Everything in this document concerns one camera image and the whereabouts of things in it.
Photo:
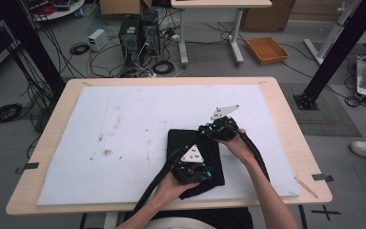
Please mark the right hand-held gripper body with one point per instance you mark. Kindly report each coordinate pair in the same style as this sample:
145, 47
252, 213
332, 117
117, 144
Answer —
224, 129

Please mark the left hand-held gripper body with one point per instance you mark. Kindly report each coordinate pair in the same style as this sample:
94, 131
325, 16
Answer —
190, 157

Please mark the black sweatshirt with cat print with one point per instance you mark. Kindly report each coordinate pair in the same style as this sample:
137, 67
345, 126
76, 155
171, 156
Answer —
178, 140

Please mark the person's right hand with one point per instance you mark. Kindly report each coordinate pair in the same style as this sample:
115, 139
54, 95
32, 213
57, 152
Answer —
239, 148

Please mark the person's left hand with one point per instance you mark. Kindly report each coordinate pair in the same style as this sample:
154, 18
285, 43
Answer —
171, 192

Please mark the person's dark clothing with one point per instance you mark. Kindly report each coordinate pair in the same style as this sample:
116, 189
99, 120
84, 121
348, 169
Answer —
228, 219

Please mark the person's white clothing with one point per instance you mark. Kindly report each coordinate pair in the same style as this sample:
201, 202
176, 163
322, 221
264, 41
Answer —
178, 224

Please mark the white foam mat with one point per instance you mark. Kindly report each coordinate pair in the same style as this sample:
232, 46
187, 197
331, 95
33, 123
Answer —
124, 111

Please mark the orange wicker tray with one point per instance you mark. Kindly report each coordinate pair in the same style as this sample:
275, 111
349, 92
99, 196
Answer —
267, 50

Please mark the white power strip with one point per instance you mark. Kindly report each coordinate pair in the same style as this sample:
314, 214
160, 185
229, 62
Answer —
175, 37

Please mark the thin wooden stick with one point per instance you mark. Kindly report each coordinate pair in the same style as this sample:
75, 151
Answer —
306, 188

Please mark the white table leg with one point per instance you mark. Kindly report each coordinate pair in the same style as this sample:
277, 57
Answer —
110, 221

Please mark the grey floor mat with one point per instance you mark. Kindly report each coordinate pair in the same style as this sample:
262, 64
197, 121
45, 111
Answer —
327, 120

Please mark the black computer tower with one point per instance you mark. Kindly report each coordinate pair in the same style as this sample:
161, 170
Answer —
151, 33
129, 35

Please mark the cardboard box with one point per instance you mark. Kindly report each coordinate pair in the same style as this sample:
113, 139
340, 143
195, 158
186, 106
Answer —
267, 16
120, 8

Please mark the white desk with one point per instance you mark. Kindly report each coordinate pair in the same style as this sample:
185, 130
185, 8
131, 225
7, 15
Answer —
219, 3

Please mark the white power supply box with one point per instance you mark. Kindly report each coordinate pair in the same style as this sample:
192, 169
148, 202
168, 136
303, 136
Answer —
97, 39

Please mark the white metal stand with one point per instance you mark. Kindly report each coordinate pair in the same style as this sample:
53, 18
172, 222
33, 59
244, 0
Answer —
330, 36

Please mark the round white table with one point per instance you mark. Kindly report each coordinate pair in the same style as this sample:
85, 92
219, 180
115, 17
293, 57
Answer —
60, 11

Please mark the black aluminium frame post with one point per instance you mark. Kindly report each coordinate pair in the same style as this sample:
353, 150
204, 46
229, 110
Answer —
35, 44
340, 51

